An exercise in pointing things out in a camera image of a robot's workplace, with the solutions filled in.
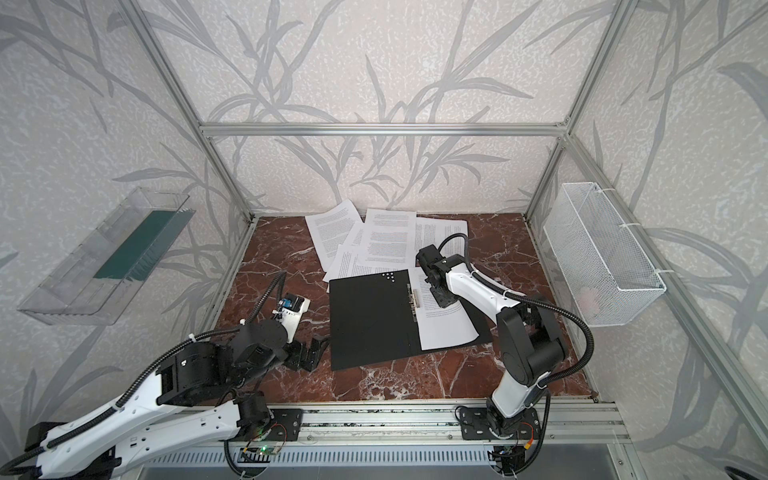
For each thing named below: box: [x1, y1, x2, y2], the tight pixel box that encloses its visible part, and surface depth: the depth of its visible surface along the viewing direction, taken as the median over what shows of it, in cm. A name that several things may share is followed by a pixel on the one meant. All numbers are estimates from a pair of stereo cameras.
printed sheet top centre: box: [363, 208, 417, 269], surface depth 115 cm
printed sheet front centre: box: [323, 244, 415, 283], surface depth 107 cm
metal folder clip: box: [406, 283, 420, 317], surface depth 97 cm
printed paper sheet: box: [408, 267, 480, 351], surface depth 93 cm
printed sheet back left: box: [305, 199, 365, 272], surface depth 121 cm
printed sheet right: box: [415, 217, 468, 258], surface depth 118 cm
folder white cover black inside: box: [329, 269, 494, 371], surface depth 96 cm
